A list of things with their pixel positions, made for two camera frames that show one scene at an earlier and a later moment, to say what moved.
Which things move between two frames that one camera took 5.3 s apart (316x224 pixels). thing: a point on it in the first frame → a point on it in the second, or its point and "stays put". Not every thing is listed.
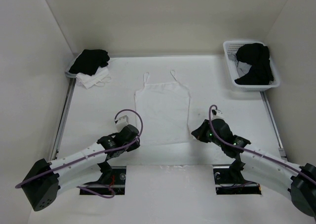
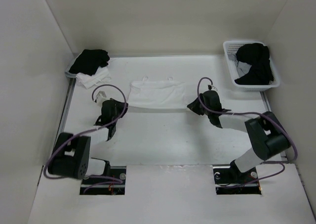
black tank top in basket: (257, 55) stays put
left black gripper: (134, 146) → (121, 105)
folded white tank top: (99, 78) stays put
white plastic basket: (232, 46) stays put
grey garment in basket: (242, 67) stays put
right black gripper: (199, 133) → (194, 106)
